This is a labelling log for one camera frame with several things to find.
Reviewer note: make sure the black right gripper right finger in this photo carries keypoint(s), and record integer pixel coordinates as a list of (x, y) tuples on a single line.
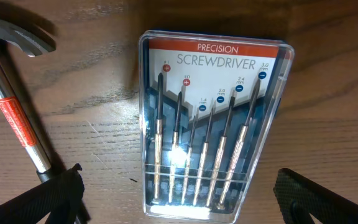
[(300, 199)]

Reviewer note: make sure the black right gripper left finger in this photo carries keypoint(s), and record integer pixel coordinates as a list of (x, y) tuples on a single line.
[(58, 198)]

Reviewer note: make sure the precision screwdriver set case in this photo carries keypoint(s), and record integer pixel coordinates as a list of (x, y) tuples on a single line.
[(207, 103)]

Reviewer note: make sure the claw hammer orange label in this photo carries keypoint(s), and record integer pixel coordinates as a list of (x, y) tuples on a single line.
[(11, 107)]

